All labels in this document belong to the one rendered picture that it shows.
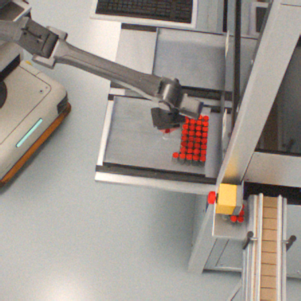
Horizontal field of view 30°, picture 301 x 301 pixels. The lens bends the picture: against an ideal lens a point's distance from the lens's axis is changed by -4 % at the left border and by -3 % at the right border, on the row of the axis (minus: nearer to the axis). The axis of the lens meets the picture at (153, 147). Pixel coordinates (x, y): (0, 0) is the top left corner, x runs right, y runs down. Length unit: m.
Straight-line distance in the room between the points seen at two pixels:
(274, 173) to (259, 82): 0.46
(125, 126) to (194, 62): 0.38
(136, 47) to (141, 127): 0.36
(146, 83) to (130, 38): 0.63
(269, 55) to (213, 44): 0.99
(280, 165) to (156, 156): 0.47
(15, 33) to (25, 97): 1.24
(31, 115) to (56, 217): 0.51
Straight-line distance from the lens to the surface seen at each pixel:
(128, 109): 2.06
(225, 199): 1.76
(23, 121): 2.78
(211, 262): 2.56
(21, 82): 2.90
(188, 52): 2.22
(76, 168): 2.94
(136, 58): 2.19
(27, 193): 2.91
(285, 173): 1.76
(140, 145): 1.98
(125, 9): 2.42
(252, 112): 1.47
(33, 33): 1.64
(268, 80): 1.36
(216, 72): 2.18
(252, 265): 1.80
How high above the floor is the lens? 2.61
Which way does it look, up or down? 61 degrees down
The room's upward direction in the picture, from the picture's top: 6 degrees clockwise
